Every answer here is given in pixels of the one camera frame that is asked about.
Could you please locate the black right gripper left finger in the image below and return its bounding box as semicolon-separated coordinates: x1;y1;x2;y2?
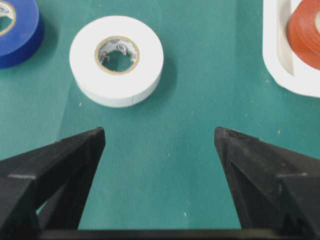
0;127;105;237

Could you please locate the white rectangular plastic case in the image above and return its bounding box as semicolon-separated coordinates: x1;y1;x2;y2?
262;0;320;98

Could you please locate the red tape roll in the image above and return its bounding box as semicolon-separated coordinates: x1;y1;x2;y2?
286;0;320;70

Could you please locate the white tape roll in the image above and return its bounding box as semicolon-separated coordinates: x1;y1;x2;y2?
69;15;164;108

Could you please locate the blue tape roll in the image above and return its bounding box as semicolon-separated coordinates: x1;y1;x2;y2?
0;0;45;69

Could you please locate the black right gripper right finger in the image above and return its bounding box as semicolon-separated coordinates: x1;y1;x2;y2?
214;126;320;237

